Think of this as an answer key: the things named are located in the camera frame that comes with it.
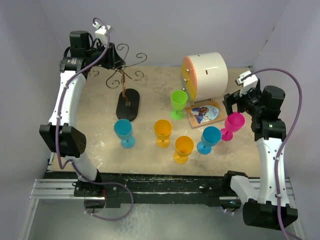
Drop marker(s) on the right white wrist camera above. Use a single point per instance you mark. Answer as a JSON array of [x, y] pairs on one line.
[[246, 82]]

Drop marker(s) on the white round drawer cabinet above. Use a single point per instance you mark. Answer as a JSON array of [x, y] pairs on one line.
[[204, 76]]

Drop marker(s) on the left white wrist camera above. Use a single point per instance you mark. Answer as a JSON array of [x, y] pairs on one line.
[[102, 32]]

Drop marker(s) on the orange wine glass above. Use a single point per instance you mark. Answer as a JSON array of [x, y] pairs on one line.
[[163, 130], [184, 146]]

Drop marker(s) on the children's picture book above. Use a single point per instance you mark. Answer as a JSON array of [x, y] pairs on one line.
[[205, 114]]

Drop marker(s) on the pink plastic wine glass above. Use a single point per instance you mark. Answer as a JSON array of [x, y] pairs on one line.
[[232, 124]]

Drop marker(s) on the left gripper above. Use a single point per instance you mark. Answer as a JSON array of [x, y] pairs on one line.
[[113, 59]]

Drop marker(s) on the metal wine glass rack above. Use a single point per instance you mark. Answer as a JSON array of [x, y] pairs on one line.
[[129, 99]]

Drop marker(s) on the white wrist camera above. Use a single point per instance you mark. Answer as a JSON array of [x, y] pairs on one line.
[[246, 82], [102, 32]]

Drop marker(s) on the orange wine glass right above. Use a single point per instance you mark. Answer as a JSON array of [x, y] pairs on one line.
[[184, 146]]

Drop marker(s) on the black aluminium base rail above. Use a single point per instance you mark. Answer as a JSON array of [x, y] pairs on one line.
[[135, 188]]

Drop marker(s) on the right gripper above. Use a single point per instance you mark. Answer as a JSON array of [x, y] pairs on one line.
[[232, 98]]

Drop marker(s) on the orange wine glass left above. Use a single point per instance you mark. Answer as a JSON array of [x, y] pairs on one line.
[[163, 130]]

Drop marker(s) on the green plastic wine glass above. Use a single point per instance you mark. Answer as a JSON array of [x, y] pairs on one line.
[[178, 100]]

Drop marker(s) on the blue wine glass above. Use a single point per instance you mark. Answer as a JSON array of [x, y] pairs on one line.
[[124, 130], [209, 138]]

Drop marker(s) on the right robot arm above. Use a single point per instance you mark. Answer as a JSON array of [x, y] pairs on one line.
[[269, 207]]

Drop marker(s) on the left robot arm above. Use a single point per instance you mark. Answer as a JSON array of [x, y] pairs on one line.
[[60, 133]]

